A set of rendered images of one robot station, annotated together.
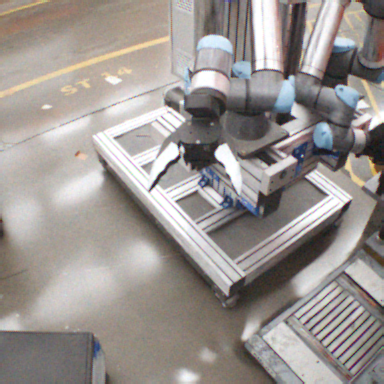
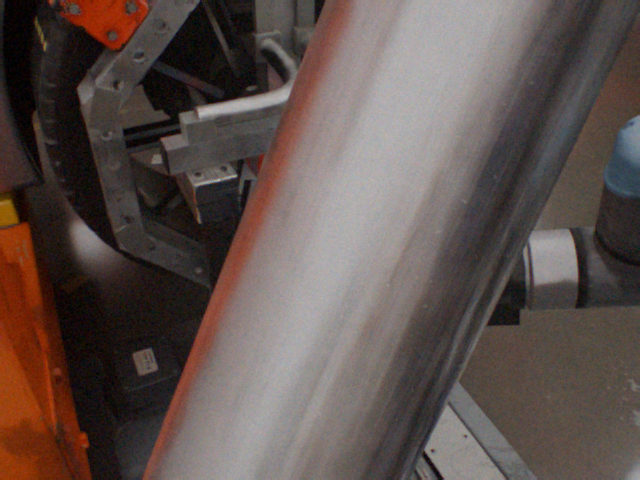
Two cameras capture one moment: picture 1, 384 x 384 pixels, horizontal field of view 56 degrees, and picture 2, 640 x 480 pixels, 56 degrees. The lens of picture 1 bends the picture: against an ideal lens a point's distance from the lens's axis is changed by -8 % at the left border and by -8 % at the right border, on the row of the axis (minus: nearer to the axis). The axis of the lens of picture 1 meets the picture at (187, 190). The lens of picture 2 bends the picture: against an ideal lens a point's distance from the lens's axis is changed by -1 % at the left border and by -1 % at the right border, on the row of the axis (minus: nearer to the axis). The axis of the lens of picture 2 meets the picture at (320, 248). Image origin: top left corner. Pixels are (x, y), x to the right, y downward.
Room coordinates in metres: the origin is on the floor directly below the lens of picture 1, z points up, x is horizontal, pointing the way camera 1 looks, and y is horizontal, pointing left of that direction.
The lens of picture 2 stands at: (1.37, -0.64, 1.28)
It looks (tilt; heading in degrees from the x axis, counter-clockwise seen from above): 38 degrees down; 190
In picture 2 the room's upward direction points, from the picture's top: straight up
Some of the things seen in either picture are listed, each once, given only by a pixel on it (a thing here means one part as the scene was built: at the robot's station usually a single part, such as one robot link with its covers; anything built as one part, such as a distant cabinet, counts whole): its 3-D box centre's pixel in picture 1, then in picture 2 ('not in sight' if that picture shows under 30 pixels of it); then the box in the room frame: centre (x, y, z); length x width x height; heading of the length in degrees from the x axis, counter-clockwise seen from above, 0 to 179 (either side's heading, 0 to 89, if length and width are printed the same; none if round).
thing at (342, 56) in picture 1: (339, 55); not in sight; (1.39, -0.60, 0.98); 0.13 x 0.12 x 0.14; 57
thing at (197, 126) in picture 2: not in sight; (235, 52); (0.72, -0.86, 1.03); 0.19 x 0.18 x 0.11; 36
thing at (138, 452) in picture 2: not in sight; (161, 423); (0.70, -1.09, 0.26); 0.42 x 0.18 x 0.35; 36
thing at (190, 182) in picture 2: not in sight; (205, 179); (0.83, -0.87, 0.93); 0.09 x 0.05 x 0.05; 36
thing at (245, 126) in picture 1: (246, 115); not in sight; (1.10, -0.20, 0.87); 0.15 x 0.15 x 0.10
